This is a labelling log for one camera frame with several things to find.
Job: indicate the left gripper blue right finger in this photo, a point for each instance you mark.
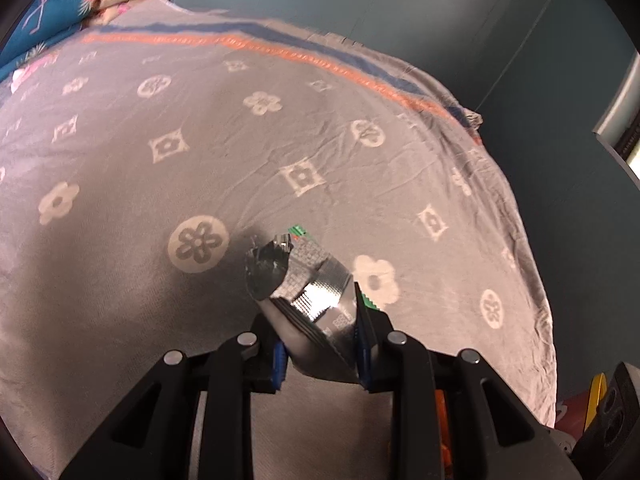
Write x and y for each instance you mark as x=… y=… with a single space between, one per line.
x=362 y=350

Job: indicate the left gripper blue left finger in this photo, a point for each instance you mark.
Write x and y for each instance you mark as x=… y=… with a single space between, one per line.
x=278 y=365

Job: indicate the silver green foil wrapper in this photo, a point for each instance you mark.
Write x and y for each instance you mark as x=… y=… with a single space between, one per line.
x=308 y=297

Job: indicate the yellow rimmed black trash bin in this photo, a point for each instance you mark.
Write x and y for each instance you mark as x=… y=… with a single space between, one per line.
x=574 y=415

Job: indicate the patterned grey orange bed cover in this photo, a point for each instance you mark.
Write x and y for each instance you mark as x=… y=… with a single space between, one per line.
x=141 y=160

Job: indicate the blue floral folded quilt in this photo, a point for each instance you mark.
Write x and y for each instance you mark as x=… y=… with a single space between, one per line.
x=44 y=23

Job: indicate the window with dark frame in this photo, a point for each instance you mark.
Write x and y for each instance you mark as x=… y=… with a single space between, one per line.
x=613 y=129

